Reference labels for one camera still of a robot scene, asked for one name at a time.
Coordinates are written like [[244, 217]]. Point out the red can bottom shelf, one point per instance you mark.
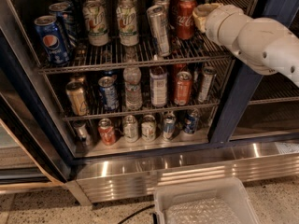
[[106, 131]]

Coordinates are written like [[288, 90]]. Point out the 7up can left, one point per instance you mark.
[[96, 23]]

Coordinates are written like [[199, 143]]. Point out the blue can middle shelf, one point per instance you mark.
[[108, 93]]

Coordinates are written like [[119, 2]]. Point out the red coke can top shelf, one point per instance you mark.
[[185, 23]]

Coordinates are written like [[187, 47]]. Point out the white can bottom shelf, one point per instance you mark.
[[130, 128]]

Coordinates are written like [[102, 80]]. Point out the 7up can right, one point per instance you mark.
[[127, 23]]

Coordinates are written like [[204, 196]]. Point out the white plastic bin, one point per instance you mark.
[[219, 201]]

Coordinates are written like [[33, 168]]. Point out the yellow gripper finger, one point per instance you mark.
[[201, 12]]

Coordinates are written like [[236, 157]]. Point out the clear water bottle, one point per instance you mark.
[[132, 80]]

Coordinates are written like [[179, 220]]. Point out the silver slim can middle shelf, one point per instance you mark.
[[206, 82]]

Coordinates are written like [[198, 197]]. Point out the open fridge door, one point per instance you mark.
[[29, 140]]

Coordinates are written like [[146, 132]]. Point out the blue pepsi can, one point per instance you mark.
[[53, 39], [191, 121]]

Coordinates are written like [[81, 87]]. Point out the silver slim can behind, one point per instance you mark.
[[164, 3]]

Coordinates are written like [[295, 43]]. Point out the silver can bottom left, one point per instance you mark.
[[82, 132]]

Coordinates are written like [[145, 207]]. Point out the red can middle shelf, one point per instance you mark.
[[183, 88]]

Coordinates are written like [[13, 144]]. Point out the wire shelf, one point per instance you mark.
[[111, 56], [222, 68]]

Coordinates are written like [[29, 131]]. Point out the blue silver can bottom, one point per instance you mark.
[[169, 125]]

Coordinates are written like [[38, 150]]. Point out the blue can second row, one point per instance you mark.
[[65, 13]]

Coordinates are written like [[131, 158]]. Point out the white green can bottom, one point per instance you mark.
[[148, 128]]

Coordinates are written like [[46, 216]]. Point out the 7up can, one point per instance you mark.
[[96, 23], [127, 23]]

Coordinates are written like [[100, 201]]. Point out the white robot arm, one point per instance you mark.
[[263, 44]]

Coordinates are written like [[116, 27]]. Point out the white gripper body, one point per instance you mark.
[[215, 21]]

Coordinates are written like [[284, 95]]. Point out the silver slim can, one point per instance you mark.
[[158, 23], [164, 3]]

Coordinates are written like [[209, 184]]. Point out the middle wire shelf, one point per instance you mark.
[[222, 68]]

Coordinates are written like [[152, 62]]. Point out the gold can middle shelf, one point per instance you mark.
[[77, 97]]

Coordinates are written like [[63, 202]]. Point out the blue pepsi can bottom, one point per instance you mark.
[[191, 121]]

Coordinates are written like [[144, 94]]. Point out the silver slim can front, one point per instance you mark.
[[158, 23]]

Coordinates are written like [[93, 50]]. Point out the top wire shelf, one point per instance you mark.
[[111, 56]]

